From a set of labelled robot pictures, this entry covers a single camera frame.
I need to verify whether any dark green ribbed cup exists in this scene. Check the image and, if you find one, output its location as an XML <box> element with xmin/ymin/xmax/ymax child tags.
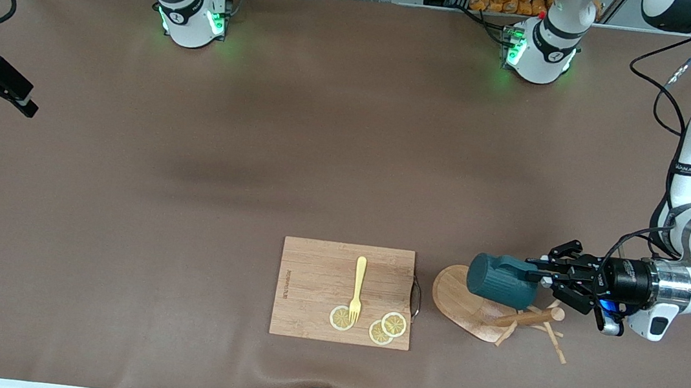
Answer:
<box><xmin>464</xmin><ymin>251</ymin><xmax>542</xmax><ymax>312</ymax></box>

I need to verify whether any wooden mug tree rack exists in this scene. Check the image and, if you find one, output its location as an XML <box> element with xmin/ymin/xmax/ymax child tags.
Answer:
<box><xmin>425</xmin><ymin>261</ymin><xmax>581</xmax><ymax>366</ymax></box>

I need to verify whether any lemon slice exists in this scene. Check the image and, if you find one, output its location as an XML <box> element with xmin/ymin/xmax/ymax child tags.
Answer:
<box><xmin>379</xmin><ymin>310</ymin><xmax>409</xmax><ymax>340</ymax></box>
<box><xmin>328</xmin><ymin>304</ymin><xmax>357</xmax><ymax>333</ymax></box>
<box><xmin>367</xmin><ymin>319</ymin><xmax>395</xmax><ymax>347</ymax></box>

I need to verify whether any yellow plastic fork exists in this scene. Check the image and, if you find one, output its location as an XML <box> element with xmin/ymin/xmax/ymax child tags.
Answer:
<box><xmin>346</xmin><ymin>255</ymin><xmax>369</xmax><ymax>325</ymax></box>

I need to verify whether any brown table mat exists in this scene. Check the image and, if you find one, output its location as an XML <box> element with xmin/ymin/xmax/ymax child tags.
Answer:
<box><xmin>0</xmin><ymin>0</ymin><xmax>691</xmax><ymax>388</ymax></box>

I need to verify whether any wooden cutting board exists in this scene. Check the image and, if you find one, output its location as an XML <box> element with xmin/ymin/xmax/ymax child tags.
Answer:
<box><xmin>268</xmin><ymin>235</ymin><xmax>421</xmax><ymax>352</ymax></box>

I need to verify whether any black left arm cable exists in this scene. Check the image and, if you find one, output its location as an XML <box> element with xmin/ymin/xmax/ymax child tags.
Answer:
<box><xmin>597</xmin><ymin>30</ymin><xmax>691</xmax><ymax>285</ymax></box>

